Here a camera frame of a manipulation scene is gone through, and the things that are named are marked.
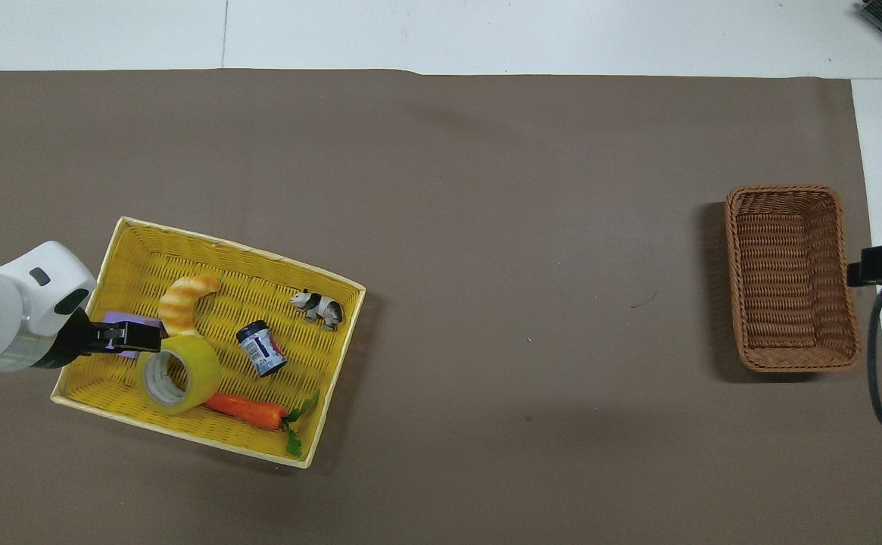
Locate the toy croissant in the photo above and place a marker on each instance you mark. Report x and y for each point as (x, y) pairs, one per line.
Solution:
(179, 306)

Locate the yellow tape roll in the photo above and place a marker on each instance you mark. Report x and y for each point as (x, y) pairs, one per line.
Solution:
(198, 363)

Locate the toy panda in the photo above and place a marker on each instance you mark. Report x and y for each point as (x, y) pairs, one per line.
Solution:
(323, 307)

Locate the brown wicker basket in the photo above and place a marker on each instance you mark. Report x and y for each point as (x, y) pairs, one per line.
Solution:
(789, 280)

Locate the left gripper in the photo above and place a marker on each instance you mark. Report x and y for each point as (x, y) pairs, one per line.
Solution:
(73, 339)

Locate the yellow woven basket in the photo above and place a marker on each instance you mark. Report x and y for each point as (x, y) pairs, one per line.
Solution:
(138, 257)

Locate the purple block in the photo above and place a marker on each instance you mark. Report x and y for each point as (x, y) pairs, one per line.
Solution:
(119, 316)

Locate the small jar with dark lid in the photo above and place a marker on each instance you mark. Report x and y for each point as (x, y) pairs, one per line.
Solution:
(263, 350)

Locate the toy carrot with green leaves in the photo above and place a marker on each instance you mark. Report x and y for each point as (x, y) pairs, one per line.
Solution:
(247, 411)

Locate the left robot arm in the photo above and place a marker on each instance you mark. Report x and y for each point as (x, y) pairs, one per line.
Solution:
(1, 310)

